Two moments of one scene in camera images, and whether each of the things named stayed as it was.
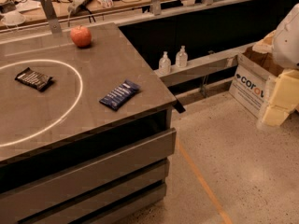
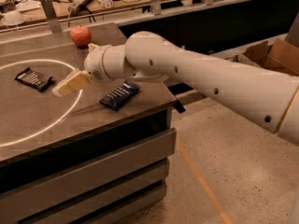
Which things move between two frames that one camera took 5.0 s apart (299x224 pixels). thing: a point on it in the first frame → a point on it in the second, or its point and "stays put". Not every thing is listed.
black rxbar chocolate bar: x=34 y=78 stays put
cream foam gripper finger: x=285 y=93 → x=79 y=81
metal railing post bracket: x=50 y=13 stays put
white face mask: x=13 y=19 stays put
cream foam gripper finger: x=275 y=115 → x=55 y=91
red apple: x=81 y=36 stays put
